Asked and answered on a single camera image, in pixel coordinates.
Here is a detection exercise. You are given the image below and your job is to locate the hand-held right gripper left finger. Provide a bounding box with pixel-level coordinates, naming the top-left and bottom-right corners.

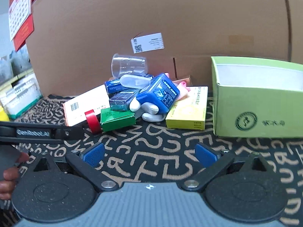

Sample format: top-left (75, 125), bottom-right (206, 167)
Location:
top-left (32, 142), bottom-right (120, 192)

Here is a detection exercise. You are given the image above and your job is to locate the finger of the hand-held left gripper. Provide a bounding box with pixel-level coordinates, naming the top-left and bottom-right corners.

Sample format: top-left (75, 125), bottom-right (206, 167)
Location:
top-left (52, 125), bottom-right (84, 145)

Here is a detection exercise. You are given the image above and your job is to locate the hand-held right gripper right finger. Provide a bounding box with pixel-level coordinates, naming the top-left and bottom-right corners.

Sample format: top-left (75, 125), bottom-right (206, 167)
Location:
top-left (182, 142), bottom-right (271, 192)

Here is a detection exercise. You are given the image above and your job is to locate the red tape roll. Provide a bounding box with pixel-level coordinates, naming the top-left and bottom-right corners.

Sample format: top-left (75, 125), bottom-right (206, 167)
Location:
top-left (85, 109), bottom-right (102, 134)

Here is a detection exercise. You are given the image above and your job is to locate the white orange box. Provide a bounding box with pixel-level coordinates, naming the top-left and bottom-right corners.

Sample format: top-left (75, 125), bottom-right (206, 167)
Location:
top-left (63, 84), bottom-right (111, 127)

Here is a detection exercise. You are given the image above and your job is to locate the small green box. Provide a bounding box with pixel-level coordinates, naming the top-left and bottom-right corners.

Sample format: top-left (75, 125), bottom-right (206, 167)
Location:
top-left (100, 107), bottom-right (136, 132)

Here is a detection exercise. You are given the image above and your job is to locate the yellow box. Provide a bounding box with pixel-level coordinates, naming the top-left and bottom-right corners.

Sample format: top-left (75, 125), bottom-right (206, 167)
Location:
top-left (165, 86), bottom-right (209, 130)

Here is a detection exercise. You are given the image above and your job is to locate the dark teal box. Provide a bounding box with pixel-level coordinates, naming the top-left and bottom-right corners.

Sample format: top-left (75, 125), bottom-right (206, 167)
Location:
top-left (109, 89), bottom-right (142, 111)

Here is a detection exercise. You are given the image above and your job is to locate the blue box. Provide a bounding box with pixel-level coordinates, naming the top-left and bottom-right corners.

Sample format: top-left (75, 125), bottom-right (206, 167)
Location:
top-left (105, 74), bottom-right (154, 94)

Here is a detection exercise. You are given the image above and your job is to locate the pink white packet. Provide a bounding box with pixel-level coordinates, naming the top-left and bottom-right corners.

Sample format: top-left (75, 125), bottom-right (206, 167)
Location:
top-left (172, 80), bottom-right (191, 101)

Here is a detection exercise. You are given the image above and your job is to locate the white rounded object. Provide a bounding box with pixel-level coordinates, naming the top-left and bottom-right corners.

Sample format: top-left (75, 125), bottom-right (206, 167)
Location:
top-left (129, 98), bottom-right (166, 122)

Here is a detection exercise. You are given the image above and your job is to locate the green cardboard box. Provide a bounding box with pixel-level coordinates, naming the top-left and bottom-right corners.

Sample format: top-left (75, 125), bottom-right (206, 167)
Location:
top-left (211, 56), bottom-right (303, 138)

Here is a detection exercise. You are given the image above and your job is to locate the blue plastic bottle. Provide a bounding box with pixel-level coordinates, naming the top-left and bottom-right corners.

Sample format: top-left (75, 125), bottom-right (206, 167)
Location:
top-left (136, 73), bottom-right (180, 116)

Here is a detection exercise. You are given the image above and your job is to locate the clear plastic cup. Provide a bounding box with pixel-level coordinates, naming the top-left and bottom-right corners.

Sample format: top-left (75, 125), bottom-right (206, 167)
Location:
top-left (111, 53), bottom-right (149, 79)

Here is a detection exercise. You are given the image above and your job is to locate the person's left hand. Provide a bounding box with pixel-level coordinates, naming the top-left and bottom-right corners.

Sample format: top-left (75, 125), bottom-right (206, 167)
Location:
top-left (0, 152), bottom-right (30, 200)

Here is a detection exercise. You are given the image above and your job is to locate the yellow object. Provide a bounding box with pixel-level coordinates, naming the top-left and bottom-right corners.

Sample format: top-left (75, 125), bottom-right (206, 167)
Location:
top-left (0, 106), bottom-right (10, 122)

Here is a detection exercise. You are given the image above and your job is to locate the green white carton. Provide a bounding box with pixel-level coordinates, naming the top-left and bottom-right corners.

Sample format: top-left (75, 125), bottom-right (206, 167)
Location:
top-left (0, 72), bottom-right (43, 120)

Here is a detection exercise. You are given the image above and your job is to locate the black letter-patterned mat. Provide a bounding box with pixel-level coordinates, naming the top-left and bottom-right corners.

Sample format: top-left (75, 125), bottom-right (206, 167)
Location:
top-left (0, 95), bottom-right (303, 227)

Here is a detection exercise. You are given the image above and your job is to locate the small brown box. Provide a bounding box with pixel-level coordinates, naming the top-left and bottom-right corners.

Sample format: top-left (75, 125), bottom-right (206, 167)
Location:
top-left (172, 75), bottom-right (191, 86)

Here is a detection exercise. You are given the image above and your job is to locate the white shipping label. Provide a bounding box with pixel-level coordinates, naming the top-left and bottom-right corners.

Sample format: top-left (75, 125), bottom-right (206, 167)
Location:
top-left (131, 33), bottom-right (164, 54)

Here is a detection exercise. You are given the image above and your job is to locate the large brown cardboard box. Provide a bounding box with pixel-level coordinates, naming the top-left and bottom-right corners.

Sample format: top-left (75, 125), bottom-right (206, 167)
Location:
top-left (25, 0), bottom-right (303, 98)

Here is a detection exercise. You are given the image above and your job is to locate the red wall calendar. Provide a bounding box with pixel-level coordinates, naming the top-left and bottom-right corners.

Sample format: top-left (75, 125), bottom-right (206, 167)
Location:
top-left (8, 0), bottom-right (38, 52)

